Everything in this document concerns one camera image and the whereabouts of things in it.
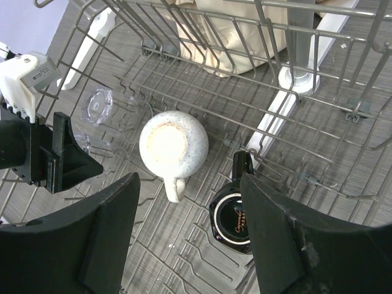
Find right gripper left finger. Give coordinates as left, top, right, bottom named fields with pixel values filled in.
left=1, top=173, right=140, bottom=293

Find clear plastic cup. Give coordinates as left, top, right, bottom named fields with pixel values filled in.
left=73, top=132, right=91, bottom=154
left=81, top=88, right=153, bottom=143

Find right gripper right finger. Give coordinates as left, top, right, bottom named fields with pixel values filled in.
left=240, top=174, right=391, bottom=293

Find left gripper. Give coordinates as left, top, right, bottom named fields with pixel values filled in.
left=1, top=112, right=104, bottom=193

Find grey wire dish rack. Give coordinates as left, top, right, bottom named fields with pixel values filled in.
left=1, top=1, right=391, bottom=293

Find black mug cream inside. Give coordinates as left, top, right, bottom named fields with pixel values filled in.
left=209, top=151, right=254, bottom=255

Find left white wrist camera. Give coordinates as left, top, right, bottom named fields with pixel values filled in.
left=1, top=43, right=60, bottom=123

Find beige cloth garment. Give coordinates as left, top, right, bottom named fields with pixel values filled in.
left=174, top=0, right=337, bottom=77

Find cream speckled ceramic mug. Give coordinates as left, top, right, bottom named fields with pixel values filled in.
left=139, top=111, right=209, bottom=203

